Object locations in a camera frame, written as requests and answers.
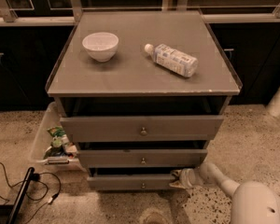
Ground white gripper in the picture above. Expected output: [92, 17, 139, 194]
[169, 169, 198, 189]

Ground grey bottom drawer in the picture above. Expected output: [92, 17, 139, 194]
[88, 167, 176, 191]

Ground grey drawer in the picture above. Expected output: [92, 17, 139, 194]
[60, 116, 223, 143]
[88, 167, 176, 191]
[77, 149, 207, 168]

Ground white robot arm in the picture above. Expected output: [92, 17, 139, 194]
[170, 162, 280, 224]

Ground grey middle drawer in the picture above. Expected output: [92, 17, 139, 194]
[77, 149, 207, 168]

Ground grey top drawer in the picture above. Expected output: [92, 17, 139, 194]
[60, 116, 223, 143]

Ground grey drawer cabinet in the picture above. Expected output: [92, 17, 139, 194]
[45, 10, 243, 191]

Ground green snack packets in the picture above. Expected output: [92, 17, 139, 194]
[44, 126, 77, 159]

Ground plastic water bottle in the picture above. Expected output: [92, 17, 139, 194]
[145, 44, 198, 78]

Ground clear plastic storage bin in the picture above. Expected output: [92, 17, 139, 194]
[29, 102, 83, 172]

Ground black bar on floor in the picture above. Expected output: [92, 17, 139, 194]
[6, 167, 35, 224]

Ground white ceramic bowl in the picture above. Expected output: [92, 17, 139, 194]
[82, 32, 119, 62]

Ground black cable on floor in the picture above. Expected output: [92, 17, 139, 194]
[0, 161, 63, 224]

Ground metal railing frame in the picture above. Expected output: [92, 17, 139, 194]
[0, 0, 280, 26]

